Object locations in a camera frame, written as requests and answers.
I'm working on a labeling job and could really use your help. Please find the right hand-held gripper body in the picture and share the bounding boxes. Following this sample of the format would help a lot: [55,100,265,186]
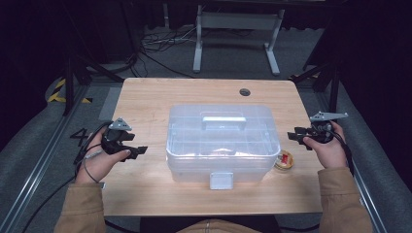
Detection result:
[309,111,350,144]

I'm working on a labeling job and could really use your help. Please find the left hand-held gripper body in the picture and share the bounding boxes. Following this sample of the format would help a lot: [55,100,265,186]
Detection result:
[100,116,136,155]

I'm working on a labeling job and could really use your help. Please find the yellowish tape roll red label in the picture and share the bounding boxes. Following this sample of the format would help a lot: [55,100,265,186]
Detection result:
[273,149,295,173]

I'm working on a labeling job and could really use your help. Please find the clear plastic storage box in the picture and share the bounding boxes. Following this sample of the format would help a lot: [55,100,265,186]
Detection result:
[165,104,282,191]

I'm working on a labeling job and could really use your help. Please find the person's right hand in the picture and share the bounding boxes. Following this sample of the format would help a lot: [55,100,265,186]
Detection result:
[302,120,348,170]

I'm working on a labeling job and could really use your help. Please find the person's left hand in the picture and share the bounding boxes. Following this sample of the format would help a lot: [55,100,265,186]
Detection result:
[75,126,132,185]

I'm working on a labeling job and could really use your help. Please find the black tripod stand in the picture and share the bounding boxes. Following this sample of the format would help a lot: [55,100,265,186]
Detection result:
[62,54,125,117]
[289,61,341,115]

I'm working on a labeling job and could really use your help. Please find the yellow black hazard tape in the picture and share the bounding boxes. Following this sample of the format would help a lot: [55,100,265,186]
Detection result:
[47,78,93,105]

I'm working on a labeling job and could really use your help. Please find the person's tan jacket torso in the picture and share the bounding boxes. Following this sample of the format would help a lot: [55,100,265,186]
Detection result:
[176,218,261,233]

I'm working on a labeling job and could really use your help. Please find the grey wrist lanyard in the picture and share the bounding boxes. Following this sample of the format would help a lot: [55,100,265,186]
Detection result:
[83,150,105,184]

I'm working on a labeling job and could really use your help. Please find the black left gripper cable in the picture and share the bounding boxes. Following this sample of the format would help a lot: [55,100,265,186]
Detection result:
[20,120,113,233]

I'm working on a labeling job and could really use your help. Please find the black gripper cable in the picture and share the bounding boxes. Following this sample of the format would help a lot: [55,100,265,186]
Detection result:
[329,124,356,178]
[20,120,113,233]

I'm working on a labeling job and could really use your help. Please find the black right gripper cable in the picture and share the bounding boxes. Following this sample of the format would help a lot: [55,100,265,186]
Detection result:
[329,124,356,178]

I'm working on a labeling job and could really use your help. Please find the aluminium floor rail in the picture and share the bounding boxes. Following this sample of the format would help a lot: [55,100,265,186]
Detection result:
[0,85,90,233]
[315,91,390,233]

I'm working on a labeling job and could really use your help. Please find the tangle of floor cables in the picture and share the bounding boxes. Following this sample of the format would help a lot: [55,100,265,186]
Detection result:
[139,25,198,79]

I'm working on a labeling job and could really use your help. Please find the grey metal desk frame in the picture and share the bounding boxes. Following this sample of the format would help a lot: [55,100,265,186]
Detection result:
[192,4,286,76]

